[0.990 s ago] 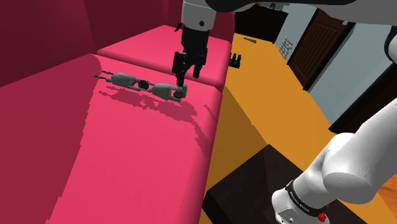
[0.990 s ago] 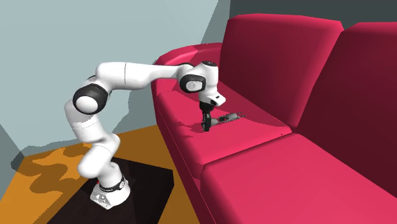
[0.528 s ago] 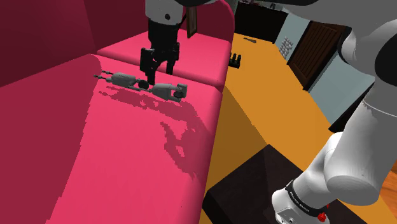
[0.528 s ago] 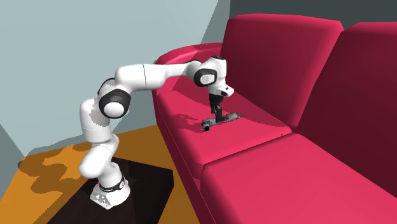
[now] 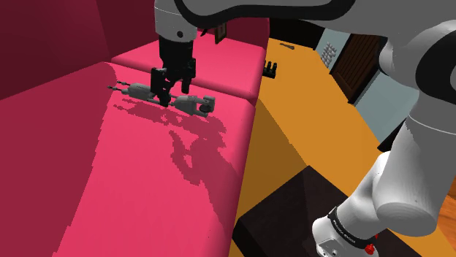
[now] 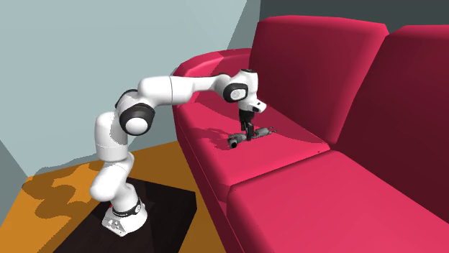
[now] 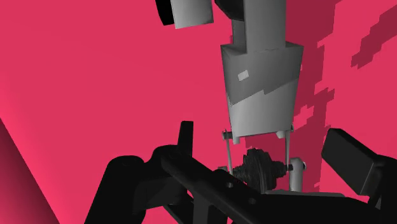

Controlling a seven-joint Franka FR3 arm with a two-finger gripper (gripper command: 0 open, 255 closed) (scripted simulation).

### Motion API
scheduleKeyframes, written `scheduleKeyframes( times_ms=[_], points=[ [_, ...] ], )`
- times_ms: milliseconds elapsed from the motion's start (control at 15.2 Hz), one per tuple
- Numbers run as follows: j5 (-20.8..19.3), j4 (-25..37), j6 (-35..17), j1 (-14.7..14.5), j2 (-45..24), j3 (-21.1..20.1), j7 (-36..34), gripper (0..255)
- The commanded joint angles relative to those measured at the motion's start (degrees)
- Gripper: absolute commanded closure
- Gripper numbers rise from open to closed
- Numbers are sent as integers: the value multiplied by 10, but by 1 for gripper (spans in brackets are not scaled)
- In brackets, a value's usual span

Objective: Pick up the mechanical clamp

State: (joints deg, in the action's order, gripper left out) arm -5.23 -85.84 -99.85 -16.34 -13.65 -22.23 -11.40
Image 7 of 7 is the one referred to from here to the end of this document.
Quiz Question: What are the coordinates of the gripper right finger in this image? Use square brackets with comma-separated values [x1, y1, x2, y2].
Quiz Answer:
[321, 127, 397, 224]

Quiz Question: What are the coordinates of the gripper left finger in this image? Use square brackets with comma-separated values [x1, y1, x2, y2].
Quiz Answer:
[83, 120, 265, 224]

